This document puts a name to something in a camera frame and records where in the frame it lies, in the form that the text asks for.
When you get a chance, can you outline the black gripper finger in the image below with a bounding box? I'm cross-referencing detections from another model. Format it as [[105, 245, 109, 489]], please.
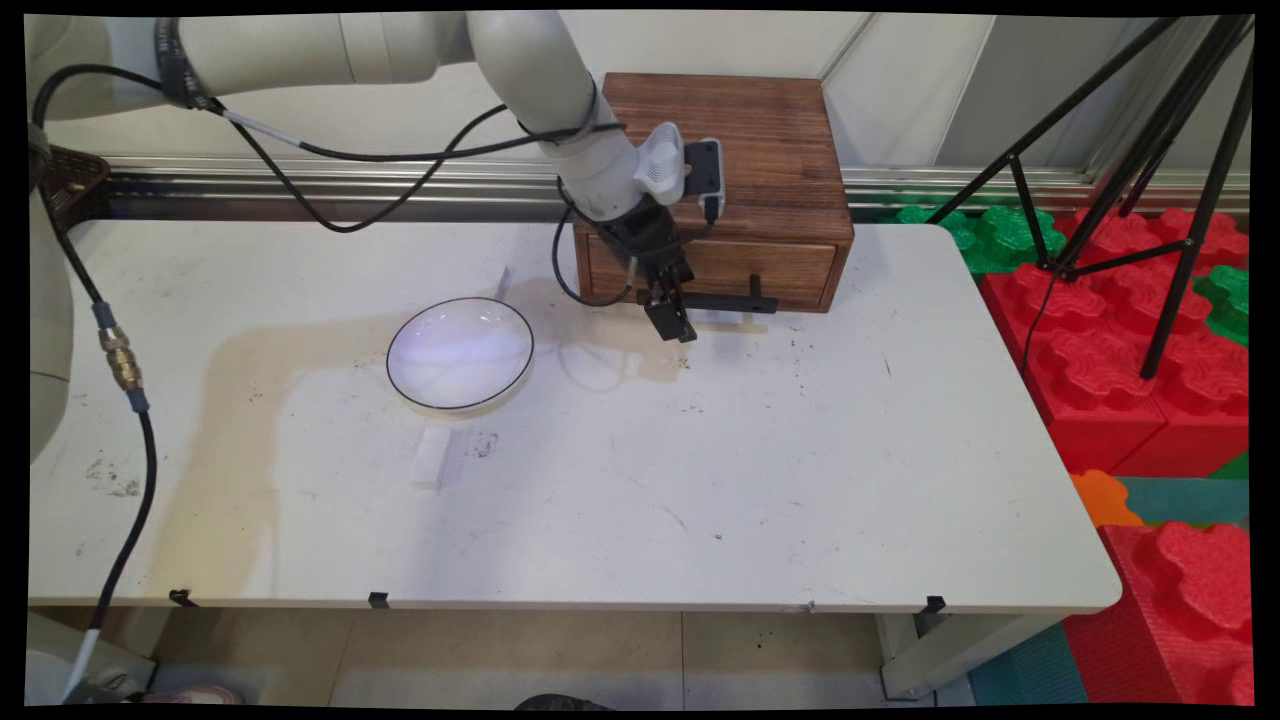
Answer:
[[640, 277, 693, 346], [658, 262, 699, 333]]

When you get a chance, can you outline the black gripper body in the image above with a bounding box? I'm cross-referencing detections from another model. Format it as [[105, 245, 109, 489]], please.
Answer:
[[598, 195, 696, 298]]

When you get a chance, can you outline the black drawer handle bar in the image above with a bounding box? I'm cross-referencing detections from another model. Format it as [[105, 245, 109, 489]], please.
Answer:
[[688, 273, 780, 314]]

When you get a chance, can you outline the brown wooden drawer cabinet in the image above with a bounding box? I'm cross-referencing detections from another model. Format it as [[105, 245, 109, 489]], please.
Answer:
[[572, 72, 856, 314]]

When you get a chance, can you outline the white plate with black rim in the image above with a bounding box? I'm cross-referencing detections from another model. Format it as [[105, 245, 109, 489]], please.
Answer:
[[386, 297, 536, 411]]

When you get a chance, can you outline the red foam building block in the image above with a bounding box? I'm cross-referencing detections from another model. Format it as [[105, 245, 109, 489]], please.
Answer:
[[978, 207, 1253, 479], [1062, 520, 1256, 707]]

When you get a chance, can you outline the white table leg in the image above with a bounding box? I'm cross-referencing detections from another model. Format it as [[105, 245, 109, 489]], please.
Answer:
[[878, 612, 1053, 699], [25, 610, 158, 707]]

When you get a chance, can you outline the orange foam piece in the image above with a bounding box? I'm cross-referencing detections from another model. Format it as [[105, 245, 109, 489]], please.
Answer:
[[1070, 470, 1144, 529]]

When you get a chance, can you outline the teal foam mat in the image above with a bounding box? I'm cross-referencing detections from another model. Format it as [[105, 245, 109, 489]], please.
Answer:
[[1115, 476, 1251, 531], [968, 622, 1089, 707]]

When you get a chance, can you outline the black tripod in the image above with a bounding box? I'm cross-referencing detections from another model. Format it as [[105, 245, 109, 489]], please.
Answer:
[[925, 15, 1256, 381]]

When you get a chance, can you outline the dark brown wicker basket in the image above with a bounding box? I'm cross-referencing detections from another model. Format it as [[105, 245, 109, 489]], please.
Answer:
[[38, 145, 111, 233]]

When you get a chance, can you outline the pink shoe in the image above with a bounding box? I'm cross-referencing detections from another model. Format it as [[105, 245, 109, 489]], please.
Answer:
[[140, 683, 244, 707]]

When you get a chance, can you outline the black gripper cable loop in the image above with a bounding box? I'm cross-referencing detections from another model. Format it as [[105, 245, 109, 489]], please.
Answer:
[[553, 178, 641, 308]]

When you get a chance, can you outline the white vented wrist mount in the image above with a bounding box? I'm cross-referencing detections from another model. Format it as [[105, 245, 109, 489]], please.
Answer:
[[634, 122, 687, 206]]

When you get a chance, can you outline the black and white wrist camera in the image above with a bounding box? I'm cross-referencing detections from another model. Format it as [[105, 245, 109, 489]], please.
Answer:
[[683, 138, 727, 223]]

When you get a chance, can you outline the black cable strap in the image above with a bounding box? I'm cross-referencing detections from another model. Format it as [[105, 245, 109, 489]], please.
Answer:
[[518, 85, 629, 141], [153, 18, 211, 111]]

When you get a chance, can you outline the aluminium wall rail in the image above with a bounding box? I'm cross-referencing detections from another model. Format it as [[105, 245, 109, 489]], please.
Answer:
[[105, 155, 1251, 223]]

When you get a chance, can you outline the black looping arm cable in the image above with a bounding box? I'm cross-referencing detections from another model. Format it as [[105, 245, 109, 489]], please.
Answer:
[[208, 98, 513, 234]]

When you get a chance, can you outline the black cable with white sleeve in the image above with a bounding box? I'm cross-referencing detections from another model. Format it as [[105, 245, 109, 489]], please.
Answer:
[[200, 98, 626, 163]]

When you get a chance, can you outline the black hose with brass fitting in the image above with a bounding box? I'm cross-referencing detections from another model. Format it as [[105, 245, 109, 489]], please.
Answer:
[[28, 62, 166, 706]]

